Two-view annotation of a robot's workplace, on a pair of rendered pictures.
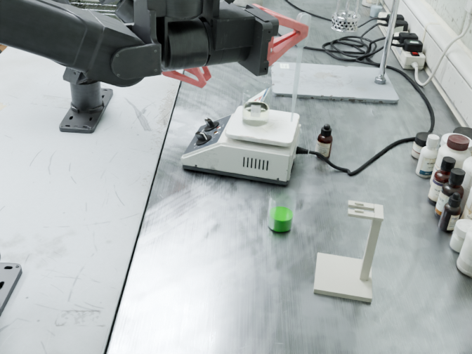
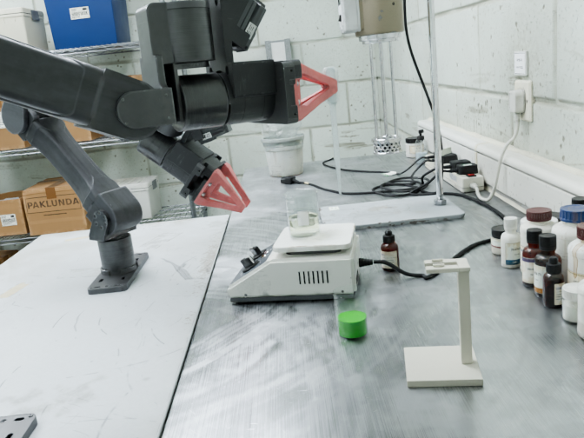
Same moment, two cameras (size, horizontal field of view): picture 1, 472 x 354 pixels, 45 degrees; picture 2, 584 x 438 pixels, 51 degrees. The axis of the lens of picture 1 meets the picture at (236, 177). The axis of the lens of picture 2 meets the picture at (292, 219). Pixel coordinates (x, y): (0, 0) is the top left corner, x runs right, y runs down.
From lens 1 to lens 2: 0.20 m
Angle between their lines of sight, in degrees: 19
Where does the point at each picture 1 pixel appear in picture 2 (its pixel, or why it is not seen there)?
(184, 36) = (198, 84)
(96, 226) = (130, 367)
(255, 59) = (282, 106)
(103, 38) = (104, 82)
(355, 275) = (455, 361)
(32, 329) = not seen: outside the picture
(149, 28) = (156, 75)
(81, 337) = not seen: outside the picture
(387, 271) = (494, 354)
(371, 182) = (453, 282)
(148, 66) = (160, 113)
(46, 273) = (68, 420)
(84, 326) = not seen: outside the picture
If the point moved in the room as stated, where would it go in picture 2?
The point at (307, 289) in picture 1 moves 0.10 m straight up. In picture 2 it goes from (399, 385) to (393, 300)
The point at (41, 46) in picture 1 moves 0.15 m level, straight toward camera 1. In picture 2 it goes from (35, 93) to (31, 94)
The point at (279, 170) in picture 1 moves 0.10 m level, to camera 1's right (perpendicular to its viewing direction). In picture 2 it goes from (341, 279) to (408, 272)
